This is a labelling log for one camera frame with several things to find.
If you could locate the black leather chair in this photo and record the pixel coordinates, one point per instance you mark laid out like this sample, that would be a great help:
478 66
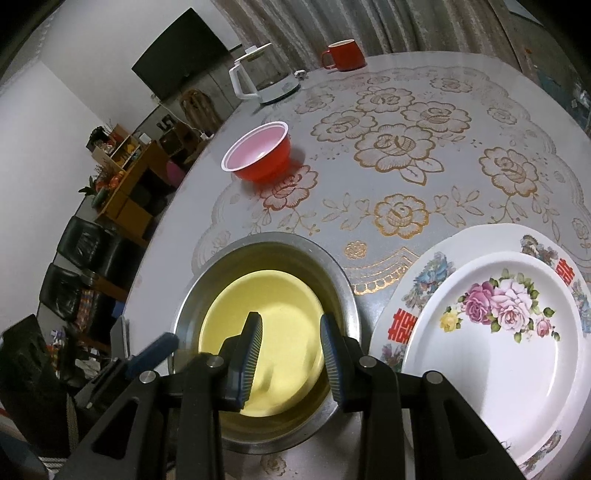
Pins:
69 300
92 244

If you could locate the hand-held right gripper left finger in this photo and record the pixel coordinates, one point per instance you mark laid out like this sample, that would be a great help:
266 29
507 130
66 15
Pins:
251 360

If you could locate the red mug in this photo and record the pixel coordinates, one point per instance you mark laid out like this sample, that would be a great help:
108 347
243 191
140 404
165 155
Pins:
346 55

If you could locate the yellow plastic bowl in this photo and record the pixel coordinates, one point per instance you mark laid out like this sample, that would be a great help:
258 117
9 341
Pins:
258 295

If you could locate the pink stool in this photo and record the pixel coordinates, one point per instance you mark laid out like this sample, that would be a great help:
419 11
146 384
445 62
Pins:
175 173

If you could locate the white floral plate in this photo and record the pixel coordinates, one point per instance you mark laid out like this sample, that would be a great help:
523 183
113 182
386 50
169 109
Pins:
485 369

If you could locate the floral print tablecloth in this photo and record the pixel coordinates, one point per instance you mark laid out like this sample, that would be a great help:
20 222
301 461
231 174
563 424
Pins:
392 184

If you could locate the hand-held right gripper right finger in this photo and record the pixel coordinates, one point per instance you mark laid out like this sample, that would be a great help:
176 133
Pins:
330 360

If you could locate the beige curtain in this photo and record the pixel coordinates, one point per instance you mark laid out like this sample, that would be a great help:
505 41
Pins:
392 23

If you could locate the black television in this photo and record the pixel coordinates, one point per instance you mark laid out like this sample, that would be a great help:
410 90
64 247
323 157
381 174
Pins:
180 50

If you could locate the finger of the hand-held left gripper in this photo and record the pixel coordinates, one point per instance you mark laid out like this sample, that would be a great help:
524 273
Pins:
154 351

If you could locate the wooden chair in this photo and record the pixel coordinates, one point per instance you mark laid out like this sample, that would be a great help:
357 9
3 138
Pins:
198 110

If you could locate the large patterned plate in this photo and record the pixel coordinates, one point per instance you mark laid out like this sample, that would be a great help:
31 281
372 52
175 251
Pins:
429 272

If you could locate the stainless steel bowl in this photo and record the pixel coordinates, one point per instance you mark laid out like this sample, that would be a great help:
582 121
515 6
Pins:
221 263

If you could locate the red bowl with pink inside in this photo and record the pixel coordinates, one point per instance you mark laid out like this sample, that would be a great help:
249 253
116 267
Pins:
258 147

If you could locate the white electric kettle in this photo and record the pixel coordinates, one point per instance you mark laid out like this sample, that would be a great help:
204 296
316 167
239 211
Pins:
263 78

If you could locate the wooden shelf unit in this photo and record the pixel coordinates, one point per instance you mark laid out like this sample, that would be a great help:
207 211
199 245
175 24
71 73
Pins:
134 184

